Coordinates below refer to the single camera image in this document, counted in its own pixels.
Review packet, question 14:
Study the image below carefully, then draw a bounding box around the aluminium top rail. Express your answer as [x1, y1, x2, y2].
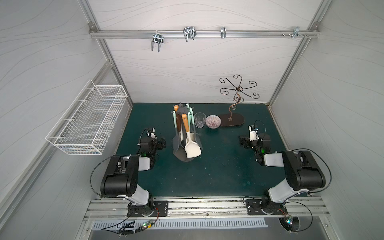
[90, 28, 321, 39]

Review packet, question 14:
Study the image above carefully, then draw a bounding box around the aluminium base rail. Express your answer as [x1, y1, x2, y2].
[84, 197, 330, 220]

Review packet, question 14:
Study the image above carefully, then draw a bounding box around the brown metal scroll stand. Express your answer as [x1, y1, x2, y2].
[219, 75, 260, 127]

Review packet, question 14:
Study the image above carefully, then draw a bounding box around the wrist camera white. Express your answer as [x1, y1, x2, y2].
[148, 128, 157, 139]
[249, 125, 259, 142]

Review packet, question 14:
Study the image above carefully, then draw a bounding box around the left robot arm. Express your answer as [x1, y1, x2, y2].
[100, 137, 167, 209]

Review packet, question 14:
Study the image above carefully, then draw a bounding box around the metal double hook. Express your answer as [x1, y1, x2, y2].
[151, 33, 164, 53]

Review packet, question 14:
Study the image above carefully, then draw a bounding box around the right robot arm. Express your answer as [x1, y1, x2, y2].
[239, 131, 327, 207]

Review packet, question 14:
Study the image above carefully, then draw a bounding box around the clear drinking glass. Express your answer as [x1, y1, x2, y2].
[194, 113, 206, 129]

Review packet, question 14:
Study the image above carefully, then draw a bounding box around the white vent strip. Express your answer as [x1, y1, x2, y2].
[92, 218, 268, 231]

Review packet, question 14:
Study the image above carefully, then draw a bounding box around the grey utensil rack stand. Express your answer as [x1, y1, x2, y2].
[173, 103, 203, 162]

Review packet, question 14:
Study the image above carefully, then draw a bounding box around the metal bracket hook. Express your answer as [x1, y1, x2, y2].
[282, 27, 309, 39]

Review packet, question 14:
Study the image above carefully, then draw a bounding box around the cream spatula mint handle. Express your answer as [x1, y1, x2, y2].
[186, 103, 197, 142]

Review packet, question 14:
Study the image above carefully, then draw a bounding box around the pink striped bowl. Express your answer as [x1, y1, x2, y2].
[205, 115, 222, 129]

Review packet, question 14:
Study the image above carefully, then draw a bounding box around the white wire basket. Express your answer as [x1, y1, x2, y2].
[46, 80, 128, 155]

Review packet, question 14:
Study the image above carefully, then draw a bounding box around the white spatula light wood handle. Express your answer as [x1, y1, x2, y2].
[182, 114, 202, 158]

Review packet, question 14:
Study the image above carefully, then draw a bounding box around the grey spatula mint handle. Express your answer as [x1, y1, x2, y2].
[173, 111, 180, 153]

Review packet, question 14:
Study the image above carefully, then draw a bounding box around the metal wire hook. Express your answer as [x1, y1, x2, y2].
[183, 27, 197, 42]

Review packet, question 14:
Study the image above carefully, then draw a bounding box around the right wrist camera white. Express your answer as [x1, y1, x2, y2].
[249, 125, 259, 142]

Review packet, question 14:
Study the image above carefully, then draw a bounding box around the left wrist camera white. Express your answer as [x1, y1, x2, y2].
[148, 128, 157, 139]

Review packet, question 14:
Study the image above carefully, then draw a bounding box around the small metal hook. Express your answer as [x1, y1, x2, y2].
[221, 27, 227, 39]

